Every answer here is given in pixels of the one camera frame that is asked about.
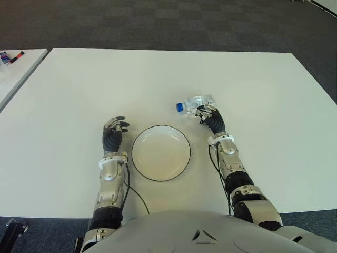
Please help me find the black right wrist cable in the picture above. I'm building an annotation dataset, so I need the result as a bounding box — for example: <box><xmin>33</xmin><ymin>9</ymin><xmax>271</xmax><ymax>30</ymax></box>
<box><xmin>207</xmin><ymin>142</ymin><xmax>235</xmax><ymax>217</ymax></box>

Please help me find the white panel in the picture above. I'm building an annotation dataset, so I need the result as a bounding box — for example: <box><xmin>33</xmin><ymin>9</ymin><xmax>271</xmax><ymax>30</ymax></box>
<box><xmin>310</xmin><ymin>0</ymin><xmax>337</xmax><ymax>14</ymax></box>

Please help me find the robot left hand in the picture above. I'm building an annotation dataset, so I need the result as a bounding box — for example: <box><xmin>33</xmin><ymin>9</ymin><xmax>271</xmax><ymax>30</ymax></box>
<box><xmin>102</xmin><ymin>114</ymin><xmax>130</xmax><ymax>156</ymax></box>

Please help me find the black metal stand foot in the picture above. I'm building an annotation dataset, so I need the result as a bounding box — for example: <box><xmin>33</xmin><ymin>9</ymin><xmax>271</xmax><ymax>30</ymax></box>
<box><xmin>4</xmin><ymin>217</ymin><xmax>29</xmax><ymax>239</ymax></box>

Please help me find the clear water bottle blue cap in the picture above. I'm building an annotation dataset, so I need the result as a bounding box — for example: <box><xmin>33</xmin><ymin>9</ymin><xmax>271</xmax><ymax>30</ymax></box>
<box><xmin>175</xmin><ymin>94</ymin><xmax>217</xmax><ymax>118</ymax></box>

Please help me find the grey robot torso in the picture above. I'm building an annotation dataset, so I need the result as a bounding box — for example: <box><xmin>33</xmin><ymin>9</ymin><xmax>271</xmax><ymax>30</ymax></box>
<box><xmin>84</xmin><ymin>210</ymin><xmax>337</xmax><ymax>253</ymax></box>

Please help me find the red black screwdriver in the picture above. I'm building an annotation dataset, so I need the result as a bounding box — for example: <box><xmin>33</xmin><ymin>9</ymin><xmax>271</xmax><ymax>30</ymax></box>
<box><xmin>5</xmin><ymin>51</ymin><xmax>25</xmax><ymax>66</ymax></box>

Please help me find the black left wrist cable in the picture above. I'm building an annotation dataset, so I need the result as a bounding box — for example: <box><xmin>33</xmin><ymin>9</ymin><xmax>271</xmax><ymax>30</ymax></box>
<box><xmin>120</xmin><ymin>151</ymin><xmax>151</xmax><ymax>215</ymax></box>

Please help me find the white plate black rim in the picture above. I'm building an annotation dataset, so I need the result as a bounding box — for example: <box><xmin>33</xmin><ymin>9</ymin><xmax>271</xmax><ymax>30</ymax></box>
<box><xmin>131</xmin><ymin>125</ymin><xmax>192</xmax><ymax>182</ymax></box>

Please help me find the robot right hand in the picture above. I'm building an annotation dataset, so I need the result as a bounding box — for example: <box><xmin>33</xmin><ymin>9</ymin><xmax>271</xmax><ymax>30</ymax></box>
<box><xmin>195</xmin><ymin>104</ymin><xmax>227</xmax><ymax>137</ymax></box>

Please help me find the white side table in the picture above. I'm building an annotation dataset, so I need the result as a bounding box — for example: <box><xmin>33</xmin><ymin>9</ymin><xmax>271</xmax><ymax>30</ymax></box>
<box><xmin>0</xmin><ymin>48</ymin><xmax>49</xmax><ymax>113</ymax></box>

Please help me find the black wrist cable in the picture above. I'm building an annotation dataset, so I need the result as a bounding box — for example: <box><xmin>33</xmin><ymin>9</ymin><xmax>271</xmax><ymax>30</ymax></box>
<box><xmin>120</xmin><ymin>151</ymin><xmax>151</xmax><ymax>215</ymax></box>
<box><xmin>207</xmin><ymin>142</ymin><xmax>235</xmax><ymax>217</ymax></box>

